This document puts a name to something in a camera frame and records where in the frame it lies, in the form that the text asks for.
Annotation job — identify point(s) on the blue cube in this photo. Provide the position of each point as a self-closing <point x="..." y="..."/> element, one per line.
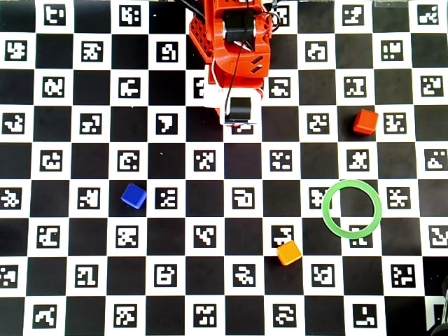
<point x="133" y="196"/>

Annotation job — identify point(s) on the orange cube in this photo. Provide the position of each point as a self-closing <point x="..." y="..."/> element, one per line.
<point x="289" y="252"/>

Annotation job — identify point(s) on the red cube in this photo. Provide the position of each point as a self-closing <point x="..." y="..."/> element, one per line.
<point x="365" y="122"/>

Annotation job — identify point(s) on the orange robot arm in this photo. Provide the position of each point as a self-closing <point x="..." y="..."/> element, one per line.
<point x="224" y="63"/>

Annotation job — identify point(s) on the black white marker checkerboard mat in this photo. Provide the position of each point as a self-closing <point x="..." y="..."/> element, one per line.
<point x="168" y="241"/>

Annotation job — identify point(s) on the clear adhesive tape strip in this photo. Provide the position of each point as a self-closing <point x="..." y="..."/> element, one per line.
<point x="392" y="3"/>

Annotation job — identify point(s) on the white mounted wrist camera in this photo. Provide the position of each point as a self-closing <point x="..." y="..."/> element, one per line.
<point x="241" y="108"/>

